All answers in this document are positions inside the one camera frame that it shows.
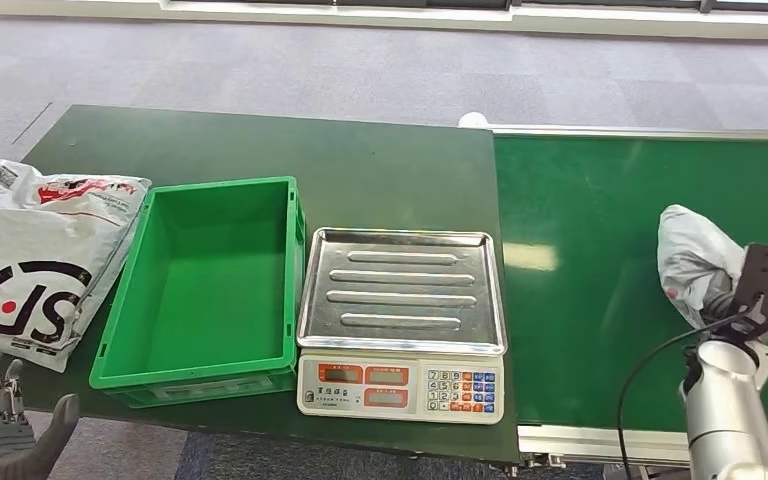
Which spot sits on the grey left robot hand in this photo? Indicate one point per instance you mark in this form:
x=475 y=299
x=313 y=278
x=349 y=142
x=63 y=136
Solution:
x=0 y=437

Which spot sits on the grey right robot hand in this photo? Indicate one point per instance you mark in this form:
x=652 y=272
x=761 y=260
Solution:
x=725 y=295

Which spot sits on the small grey courier package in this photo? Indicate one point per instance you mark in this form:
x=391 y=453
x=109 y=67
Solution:
x=695 y=258

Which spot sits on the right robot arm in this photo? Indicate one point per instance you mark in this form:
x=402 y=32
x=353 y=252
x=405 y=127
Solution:
x=728 y=411

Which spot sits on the green conveyor belt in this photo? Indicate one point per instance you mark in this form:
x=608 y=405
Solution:
x=589 y=298

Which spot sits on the white conveyor roller end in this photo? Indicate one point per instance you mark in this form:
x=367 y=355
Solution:
x=473 y=120

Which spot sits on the large white courier bag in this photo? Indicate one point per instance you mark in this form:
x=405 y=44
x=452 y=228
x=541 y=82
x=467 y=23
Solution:
x=33 y=265

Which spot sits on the white courier bag red print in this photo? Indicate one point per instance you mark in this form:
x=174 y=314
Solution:
x=59 y=189

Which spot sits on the green plastic crate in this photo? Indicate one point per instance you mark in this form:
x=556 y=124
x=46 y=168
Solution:
x=212 y=285

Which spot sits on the electronic scale with steel tray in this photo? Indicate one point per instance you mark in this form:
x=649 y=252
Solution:
x=400 y=291

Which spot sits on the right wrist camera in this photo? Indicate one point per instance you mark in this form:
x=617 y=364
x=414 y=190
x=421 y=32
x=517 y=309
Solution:
x=767 y=278

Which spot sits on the aluminium conveyor frame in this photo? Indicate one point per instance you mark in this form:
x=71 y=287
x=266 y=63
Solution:
x=589 y=445

